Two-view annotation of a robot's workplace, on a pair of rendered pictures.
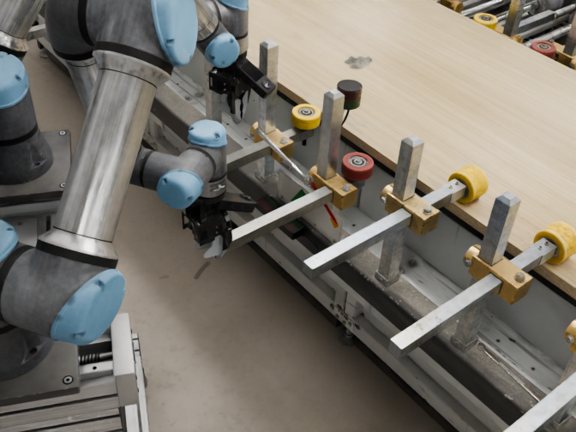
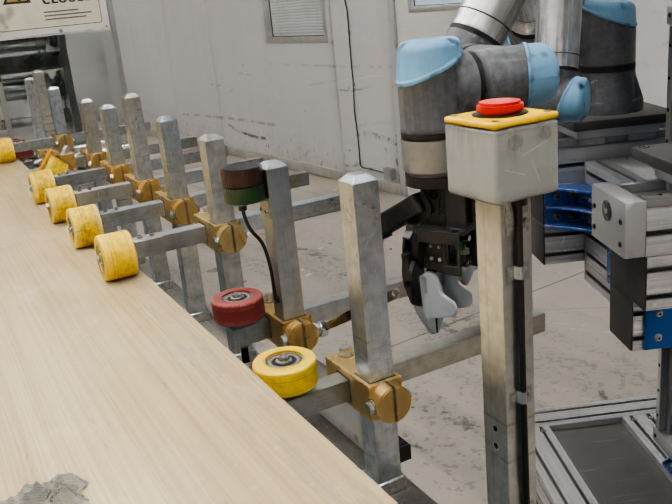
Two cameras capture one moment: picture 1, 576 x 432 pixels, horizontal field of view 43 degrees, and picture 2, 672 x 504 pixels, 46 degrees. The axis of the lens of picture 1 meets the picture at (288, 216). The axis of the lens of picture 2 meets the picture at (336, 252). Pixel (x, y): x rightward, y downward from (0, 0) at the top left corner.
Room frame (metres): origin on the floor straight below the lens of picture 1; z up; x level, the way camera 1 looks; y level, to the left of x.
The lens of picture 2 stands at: (2.55, 0.25, 1.33)
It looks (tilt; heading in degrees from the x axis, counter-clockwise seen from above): 18 degrees down; 194
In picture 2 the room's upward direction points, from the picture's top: 6 degrees counter-clockwise
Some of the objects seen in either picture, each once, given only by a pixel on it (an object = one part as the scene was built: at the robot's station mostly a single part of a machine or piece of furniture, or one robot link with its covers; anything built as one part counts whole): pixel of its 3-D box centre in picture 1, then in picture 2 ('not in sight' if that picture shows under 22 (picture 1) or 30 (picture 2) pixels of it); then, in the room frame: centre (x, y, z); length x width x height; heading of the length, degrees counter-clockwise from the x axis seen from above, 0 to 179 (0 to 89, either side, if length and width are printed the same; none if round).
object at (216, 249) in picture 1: (213, 250); not in sight; (1.17, 0.16, 0.86); 0.06 x 0.03 x 0.09; 131
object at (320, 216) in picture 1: (308, 207); (320, 386); (1.47, -0.05, 0.75); 0.26 x 0.01 x 0.10; 41
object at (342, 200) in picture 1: (332, 185); (283, 325); (1.44, -0.11, 0.85); 0.13 x 0.06 x 0.05; 41
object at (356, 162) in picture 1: (356, 177); (241, 327); (1.47, -0.17, 0.85); 0.08 x 0.08 x 0.11
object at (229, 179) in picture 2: (349, 89); (242, 175); (1.49, -0.13, 1.10); 0.06 x 0.06 x 0.02
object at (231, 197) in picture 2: (348, 99); (244, 192); (1.49, -0.13, 1.07); 0.06 x 0.06 x 0.02
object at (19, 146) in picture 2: not in sight; (78, 136); (0.06, -1.21, 0.95); 0.50 x 0.04 x 0.04; 131
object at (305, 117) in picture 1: (305, 127); (288, 396); (1.69, -0.03, 0.85); 0.08 x 0.08 x 0.11
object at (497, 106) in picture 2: not in sight; (499, 110); (1.85, 0.24, 1.22); 0.04 x 0.04 x 0.02
